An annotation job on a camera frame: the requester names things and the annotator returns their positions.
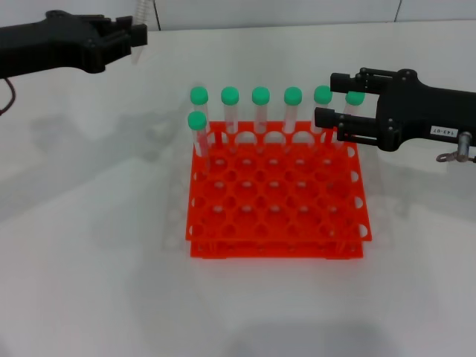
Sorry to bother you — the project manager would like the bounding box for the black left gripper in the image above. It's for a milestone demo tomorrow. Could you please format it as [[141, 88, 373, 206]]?
[[0, 10, 149, 74]]

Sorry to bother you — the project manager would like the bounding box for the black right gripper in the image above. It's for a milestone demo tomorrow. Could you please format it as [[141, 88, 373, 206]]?
[[314, 67, 476, 152]]

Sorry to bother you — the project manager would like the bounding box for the dark left arm cable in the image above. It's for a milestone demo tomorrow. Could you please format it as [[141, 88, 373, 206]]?
[[0, 77, 18, 115]]

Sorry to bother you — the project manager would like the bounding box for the dark arm cable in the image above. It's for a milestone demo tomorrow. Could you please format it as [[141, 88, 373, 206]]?
[[0, 77, 18, 115], [435, 152, 476, 164]]

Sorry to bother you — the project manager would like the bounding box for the dark right arm cable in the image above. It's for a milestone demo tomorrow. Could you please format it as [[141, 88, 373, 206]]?
[[435, 152, 476, 164]]

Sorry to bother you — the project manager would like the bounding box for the green capped clear test tube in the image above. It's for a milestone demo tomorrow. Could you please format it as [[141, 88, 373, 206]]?
[[189, 86, 216, 149], [220, 86, 241, 153], [283, 86, 303, 153], [131, 0, 152, 65], [251, 86, 271, 153], [336, 91, 366, 149], [311, 85, 334, 167], [187, 110, 212, 176]]

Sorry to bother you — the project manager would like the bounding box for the orange plastic test tube rack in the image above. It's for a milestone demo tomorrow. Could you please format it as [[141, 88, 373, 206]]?
[[184, 120, 373, 260]]

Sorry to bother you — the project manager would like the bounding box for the grey metal right gripper plug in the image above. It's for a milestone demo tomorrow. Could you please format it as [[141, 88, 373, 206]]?
[[457, 132, 474, 164]]

